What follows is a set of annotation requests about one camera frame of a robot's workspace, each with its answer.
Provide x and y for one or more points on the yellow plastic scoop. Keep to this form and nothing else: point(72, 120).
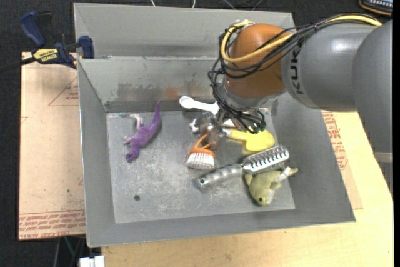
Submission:
point(256, 141)

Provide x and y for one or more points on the silver hairbrush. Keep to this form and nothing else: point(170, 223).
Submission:
point(250, 165)

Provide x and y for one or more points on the green plush dolphin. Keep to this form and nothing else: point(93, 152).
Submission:
point(264, 186)

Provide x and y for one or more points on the purple toy dinosaur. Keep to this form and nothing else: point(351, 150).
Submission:
point(144, 136)

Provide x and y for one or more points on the orange brush white bristles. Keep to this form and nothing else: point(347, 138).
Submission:
point(200, 159)

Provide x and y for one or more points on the grey metal bin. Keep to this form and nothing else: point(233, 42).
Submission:
point(162, 184)

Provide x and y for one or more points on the white plastic spoon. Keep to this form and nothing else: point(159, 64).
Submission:
point(193, 102)

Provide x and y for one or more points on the brown cardboard board red print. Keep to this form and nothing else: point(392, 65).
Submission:
point(50, 147)

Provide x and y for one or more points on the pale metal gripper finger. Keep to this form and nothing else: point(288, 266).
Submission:
point(218, 140)
point(194, 127)

